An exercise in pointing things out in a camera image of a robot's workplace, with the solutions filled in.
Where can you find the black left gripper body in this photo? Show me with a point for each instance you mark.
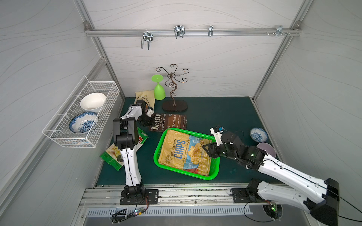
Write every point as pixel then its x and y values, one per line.
pixel 145 120

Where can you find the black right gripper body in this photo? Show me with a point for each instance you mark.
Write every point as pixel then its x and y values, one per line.
pixel 216 147

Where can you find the brown Kettle chips bag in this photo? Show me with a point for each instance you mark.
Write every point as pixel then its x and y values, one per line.
pixel 163 122

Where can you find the blue Sea Salt chips bag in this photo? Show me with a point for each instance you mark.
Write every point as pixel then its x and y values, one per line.
pixel 185 152

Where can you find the green seaweed snack bag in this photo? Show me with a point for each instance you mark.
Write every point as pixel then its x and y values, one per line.
pixel 112 156

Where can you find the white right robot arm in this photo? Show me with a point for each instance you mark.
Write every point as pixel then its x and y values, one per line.
pixel 318 197

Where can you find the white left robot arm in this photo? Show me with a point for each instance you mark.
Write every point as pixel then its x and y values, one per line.
pixel 126 138

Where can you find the green plastic basket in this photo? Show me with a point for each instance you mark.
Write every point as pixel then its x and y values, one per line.
pixel 215 163

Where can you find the orange cheddar chips bag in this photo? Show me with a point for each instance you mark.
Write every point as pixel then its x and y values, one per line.
pixel 147 96

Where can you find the small blue patterned bowl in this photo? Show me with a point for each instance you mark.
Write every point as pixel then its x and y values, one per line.
pixel 258 135

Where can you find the green plastic wine glass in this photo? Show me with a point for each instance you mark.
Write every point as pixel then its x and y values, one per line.
pixel 159 91

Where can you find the dark metal ornament stand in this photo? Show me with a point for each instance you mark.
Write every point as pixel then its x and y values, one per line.
pixel 174 105

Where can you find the pink round bowl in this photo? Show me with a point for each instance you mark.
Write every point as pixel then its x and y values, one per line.
pixel 268 148

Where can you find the white ceramic bowl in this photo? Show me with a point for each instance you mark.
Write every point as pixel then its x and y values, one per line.
pixel 93 102

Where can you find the blue patterned ceramic bowl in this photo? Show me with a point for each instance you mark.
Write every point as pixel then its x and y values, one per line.
pixel 83 122

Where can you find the metal double hook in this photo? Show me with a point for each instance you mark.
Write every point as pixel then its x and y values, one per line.
pixel 147 38

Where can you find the metal clip hook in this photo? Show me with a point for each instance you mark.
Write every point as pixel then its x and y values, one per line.
pixel 179 31

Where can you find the small metal hook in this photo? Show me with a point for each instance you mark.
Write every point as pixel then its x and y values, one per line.
pixel 210 31

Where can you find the metal corner hook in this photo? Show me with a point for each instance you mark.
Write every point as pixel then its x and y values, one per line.
pixel 278 32

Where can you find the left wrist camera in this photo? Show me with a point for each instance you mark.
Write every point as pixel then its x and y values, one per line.
pixel 150 112

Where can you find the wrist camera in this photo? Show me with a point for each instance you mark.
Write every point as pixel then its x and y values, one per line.
pixel 217 133
pixel 150 112

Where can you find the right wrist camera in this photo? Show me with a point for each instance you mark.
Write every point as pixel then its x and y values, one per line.
pixel 217 133

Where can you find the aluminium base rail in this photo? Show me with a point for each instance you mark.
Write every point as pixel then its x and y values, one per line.
pixel 172 200

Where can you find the white wire wall basket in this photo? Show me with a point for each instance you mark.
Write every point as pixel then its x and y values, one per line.
pixel 58 130

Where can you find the aluminium top rail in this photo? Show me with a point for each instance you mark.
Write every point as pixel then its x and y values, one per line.
pixel 190 32

